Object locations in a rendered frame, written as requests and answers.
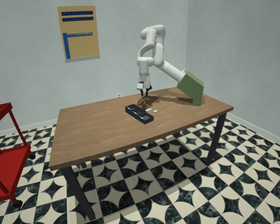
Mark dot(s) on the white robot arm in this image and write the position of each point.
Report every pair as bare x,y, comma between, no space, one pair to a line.
157,46

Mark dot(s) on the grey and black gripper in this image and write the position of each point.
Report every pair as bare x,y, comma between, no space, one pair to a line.
146,83

